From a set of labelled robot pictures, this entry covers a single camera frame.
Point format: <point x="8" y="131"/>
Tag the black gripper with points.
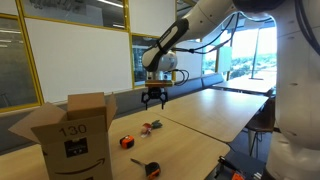
<point x="154" y="91"/>

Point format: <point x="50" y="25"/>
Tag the red radish toy with tag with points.
<point x="146" y="128"/>

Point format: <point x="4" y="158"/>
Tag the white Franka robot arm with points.
<point x="296" y="83"/>

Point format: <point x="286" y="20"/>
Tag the brown cardboard carton box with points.
<point x="83" y="156"/>

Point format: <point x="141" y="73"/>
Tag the small orange object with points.
<point x="237" y="176"/>

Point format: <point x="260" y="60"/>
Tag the white framed glass door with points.
<point x="137" y="75"/>
<point x="158" y="75"/>

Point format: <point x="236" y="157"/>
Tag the grey upholstered bench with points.
<point x="190" y="85"/>

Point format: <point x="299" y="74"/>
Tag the small orange tape measure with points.
<point x="127" y="142"/>

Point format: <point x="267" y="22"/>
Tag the white standing board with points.
<point x="225" y="60"/>

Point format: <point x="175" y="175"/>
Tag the black clamp tool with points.
<point x="226" y="165"/>

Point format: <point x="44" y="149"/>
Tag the brown chair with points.
<point x="258" y="123"/>

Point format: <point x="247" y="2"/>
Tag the dark blue platform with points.
<point x="248" y="160"/>

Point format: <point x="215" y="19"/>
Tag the tan wrist camera mount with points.
<point x="159" y="83"/>

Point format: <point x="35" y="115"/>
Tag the yellow window frame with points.
<point x="131" y="60"/>
<point x="37" y="83"/>

